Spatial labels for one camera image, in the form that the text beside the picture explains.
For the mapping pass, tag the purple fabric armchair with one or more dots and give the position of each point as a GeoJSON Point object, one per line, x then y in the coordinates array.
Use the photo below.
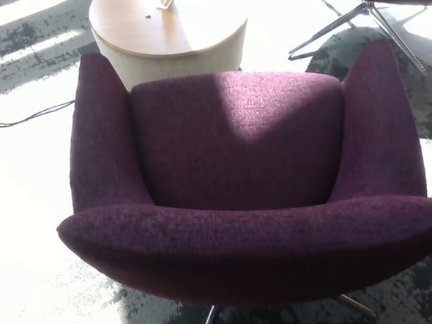
{"type": "Point", "coordinates": [239, 175]}

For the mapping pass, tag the round wooden side table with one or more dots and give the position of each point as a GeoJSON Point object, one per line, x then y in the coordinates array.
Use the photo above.
{"type": "Point", "coordinates": [164, 36]}

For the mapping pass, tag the small wooden card holder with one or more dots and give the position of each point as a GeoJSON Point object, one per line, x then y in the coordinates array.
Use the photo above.
{"type": "Point", "coordinates": [166, 1]}

